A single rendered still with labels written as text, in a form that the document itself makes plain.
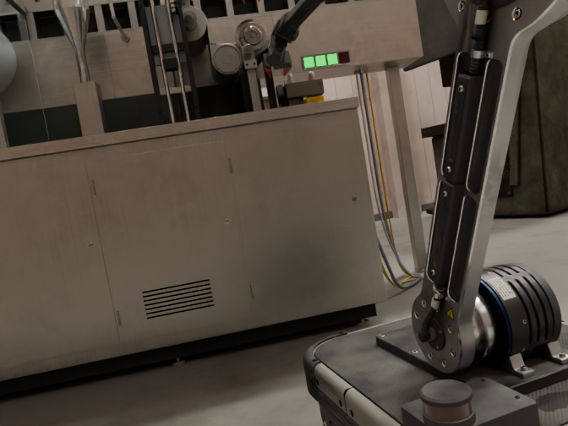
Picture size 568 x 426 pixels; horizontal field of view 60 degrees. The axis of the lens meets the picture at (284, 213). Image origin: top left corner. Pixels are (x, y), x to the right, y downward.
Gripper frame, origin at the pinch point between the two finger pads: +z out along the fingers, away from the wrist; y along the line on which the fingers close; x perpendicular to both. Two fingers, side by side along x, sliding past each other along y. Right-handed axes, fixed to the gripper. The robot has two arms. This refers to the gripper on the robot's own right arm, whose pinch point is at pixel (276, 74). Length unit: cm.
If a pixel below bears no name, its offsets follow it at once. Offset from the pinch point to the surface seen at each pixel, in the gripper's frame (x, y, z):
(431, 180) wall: 112, 220, 332
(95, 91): 15, -74, 10
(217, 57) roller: 16.1, -21.6, 2.3
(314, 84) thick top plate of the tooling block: -1.5, 16.4, 7.7
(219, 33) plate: 50, -16, 20
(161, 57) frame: 9.5, -44.0, -8.4
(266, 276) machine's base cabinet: -75, -20, 25
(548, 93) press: 65, 234, 134
